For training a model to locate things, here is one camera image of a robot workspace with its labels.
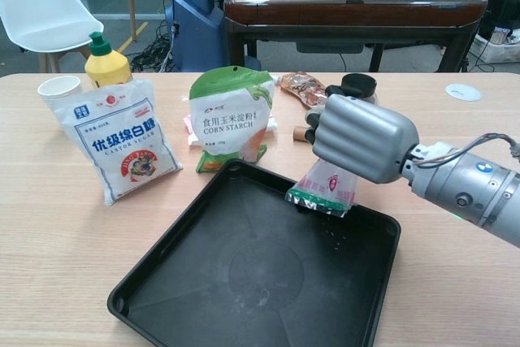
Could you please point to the glass spice jar black lid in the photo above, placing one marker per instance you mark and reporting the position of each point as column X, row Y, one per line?
column 359, row 85

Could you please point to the wooden rolling pin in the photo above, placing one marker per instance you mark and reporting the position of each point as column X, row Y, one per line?
column 300, row 133

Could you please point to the white cardboard box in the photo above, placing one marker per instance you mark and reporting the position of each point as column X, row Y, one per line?
column 493, row 48

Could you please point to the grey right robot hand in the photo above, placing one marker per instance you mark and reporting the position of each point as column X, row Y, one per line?
column 361, row 135

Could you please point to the white round table grommet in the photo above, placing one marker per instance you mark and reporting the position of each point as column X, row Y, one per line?
column 463, row 92

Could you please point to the yellow bottle with green cap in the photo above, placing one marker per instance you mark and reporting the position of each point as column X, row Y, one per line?
column 107, row 66

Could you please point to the white paper cup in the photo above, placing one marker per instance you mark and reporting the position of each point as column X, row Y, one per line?
column 57, row 91

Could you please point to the blue machine pedestal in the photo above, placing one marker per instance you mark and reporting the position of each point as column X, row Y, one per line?
column 195, row 9

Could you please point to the dark wood mahjong table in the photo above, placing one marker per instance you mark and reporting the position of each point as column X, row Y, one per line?
column 349, row 14

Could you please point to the brown foil snack packet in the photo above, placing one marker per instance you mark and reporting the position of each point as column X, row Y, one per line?
column 302, row 89

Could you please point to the green white corn starch pouch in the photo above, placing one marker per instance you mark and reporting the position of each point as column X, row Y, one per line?
column 227, row 119

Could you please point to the pink white seasoning packet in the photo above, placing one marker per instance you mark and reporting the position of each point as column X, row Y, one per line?
column 325, row 188

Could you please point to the white castor sugar bag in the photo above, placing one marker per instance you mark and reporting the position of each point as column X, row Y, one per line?
column 118, row 140

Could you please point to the black square plastic tray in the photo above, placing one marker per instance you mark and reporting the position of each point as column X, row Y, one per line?
column 264, row 261

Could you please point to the white plastic chair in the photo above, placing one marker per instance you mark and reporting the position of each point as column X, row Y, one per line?
column 40, row 5

